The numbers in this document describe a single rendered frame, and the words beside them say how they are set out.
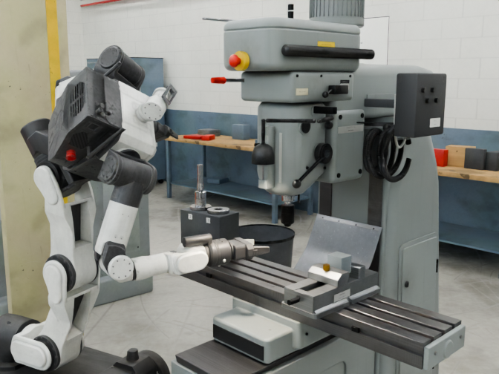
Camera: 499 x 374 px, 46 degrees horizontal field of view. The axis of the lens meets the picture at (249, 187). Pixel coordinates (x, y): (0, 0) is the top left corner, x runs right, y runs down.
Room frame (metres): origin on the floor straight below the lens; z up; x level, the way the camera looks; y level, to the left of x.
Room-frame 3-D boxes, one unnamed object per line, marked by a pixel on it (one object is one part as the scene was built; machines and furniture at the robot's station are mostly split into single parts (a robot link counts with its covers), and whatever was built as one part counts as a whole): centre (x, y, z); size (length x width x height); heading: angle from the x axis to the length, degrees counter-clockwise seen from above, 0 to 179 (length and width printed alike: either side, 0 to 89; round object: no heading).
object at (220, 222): (2.34, 0.16, 1.09); 0.22 x 0.12 x 0.20; 51
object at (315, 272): (1.82, -0.26, 1.08); 0.12 x 0.06 x 0.04; 44
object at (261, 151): (1.80, -0.04, 1.48); 0.07 x 0.07 x 0.06
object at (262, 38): (2.04, -0.15, 1.81); 0.47 x 0.26 x 0.16; 134
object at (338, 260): (1.86, -0.30, 1.10); 0.06 x 0.05 x 0.06; 44
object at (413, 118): (2.00, -0.59, 1.62); 0.20 x 0.09 x 0.21; 134
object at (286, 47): (1.95, -0.26, 1.79); 0.45 x 0.04 x 0.04; 134
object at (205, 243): (1.87, 0.17, 1.14); 0.11 x 0.11 x 0.11; 29
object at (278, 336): (2.03, -0.14, 0.85); 0.50 x 0.35 x 0.12; 134
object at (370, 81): (2.38, -0.49, 1.66); 0.80 x 0.23 x 0.20; 134
